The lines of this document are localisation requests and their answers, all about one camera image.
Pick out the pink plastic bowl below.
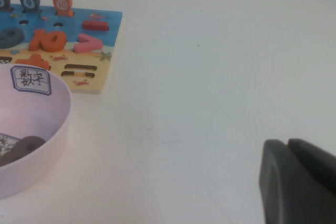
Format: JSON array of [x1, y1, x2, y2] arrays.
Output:
[[0, 62, 73, 200]]

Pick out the orange plus sign piece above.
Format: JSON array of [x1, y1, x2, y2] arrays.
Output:
[[14, 53, 52, 71]]

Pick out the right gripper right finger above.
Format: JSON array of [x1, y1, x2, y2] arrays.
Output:
[[287, 138, 336, 190]]

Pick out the pink greater-than sign piece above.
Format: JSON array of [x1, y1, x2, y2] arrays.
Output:
[[73, 33, 103, 54]]

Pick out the orange fish piece number 10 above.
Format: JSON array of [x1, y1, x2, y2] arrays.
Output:
[[51, 0, 75, 17]]

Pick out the dark blue number 9 piece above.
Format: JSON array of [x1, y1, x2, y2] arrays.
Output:
[[0, 27, 25, 49]]

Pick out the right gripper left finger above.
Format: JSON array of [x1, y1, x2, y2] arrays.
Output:
[[258, 138, 336, 224]]

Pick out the colourful wooden number puzzle board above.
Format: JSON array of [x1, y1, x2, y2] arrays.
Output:
[[0, 3, 123, 95]]

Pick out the red minus sign piece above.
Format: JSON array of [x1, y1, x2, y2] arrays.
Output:
[[82, 20, 110, 32]]

